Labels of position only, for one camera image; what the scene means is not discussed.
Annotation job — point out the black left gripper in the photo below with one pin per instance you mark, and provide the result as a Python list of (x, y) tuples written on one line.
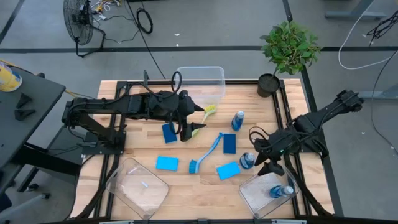
[(186, 107)]

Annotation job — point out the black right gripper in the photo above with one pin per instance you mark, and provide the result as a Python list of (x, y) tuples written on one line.
[(270, 146)]

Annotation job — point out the yellow-green dish brush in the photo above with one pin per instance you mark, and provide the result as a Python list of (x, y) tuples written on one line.
[(210, 110)]

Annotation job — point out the water bottle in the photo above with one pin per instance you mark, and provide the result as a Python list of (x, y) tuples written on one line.
[(247, 160), (278, 191)]

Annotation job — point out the dark blue sponge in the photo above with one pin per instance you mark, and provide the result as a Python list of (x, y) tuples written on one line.
[(229, 143), (168, 133)]

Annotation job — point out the blue dish brush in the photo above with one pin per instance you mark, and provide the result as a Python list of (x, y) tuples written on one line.
[(206, 152)]

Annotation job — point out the light blue sponge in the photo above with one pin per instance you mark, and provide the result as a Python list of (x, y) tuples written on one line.
[(167, 163), (228, 170)]

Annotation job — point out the blue dish soap bottle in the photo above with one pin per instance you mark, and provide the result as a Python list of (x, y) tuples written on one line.
[(237, 120)]

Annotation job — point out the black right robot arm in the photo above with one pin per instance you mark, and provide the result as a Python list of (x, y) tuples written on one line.
[(311, 121)]

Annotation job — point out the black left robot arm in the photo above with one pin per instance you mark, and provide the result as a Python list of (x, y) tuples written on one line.
[(109, 107)]

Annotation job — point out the clear shallow plastic tray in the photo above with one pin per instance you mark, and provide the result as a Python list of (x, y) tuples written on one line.
[(136, 189), (258, 196)]

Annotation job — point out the clear deep plastic bin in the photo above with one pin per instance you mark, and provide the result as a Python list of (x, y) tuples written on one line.
[(202, 84)]

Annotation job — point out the black plant pot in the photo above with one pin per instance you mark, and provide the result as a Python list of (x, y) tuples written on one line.
[(268, 85)]

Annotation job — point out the green leafy plant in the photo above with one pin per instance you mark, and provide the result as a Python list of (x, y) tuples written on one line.
[(290, 46)]

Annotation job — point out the grey desk leg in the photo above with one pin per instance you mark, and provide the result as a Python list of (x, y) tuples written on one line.
[(354, 14), (373, 94)]

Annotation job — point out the black floor fan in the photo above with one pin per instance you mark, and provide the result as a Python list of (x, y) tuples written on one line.
[(77, 21)]

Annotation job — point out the dark grey side table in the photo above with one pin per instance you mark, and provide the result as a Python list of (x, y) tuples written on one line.
[(18, 133)]

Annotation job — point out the grey chair base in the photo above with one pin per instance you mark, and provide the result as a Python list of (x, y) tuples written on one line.
[(28, 203)]

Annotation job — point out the yellow canister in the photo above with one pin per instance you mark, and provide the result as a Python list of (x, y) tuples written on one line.
[(9, 79)]

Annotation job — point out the black aluminium table frame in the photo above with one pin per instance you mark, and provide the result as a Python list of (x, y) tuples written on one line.
[(242, 81)]

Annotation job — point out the black plastic bracket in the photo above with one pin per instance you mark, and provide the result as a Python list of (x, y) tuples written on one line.
[(23, 101), (23, 114)]

